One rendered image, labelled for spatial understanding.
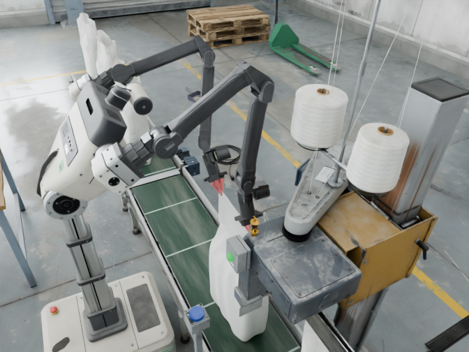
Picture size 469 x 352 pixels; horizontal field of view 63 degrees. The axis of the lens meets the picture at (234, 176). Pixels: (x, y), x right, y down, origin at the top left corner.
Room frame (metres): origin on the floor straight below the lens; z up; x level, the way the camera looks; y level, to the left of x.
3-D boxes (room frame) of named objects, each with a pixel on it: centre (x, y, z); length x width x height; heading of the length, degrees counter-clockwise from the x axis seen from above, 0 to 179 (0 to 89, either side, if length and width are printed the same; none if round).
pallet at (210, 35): (6.88, 0.19, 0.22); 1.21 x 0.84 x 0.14; 119
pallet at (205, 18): (6.85, 0.21, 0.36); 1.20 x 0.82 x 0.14; 115
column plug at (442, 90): (1.00, -0.56, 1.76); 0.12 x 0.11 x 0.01; 119
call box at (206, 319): (0.86, 0.13, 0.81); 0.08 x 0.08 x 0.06; 29
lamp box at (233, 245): (0.79, -0.02, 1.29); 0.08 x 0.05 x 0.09; 29
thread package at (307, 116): (1.10, -0.27, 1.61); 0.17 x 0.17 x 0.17
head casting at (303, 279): (0.76, -0.20, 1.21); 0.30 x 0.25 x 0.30; 29
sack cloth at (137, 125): (2.65, 0.81, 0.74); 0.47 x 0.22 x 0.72; 27
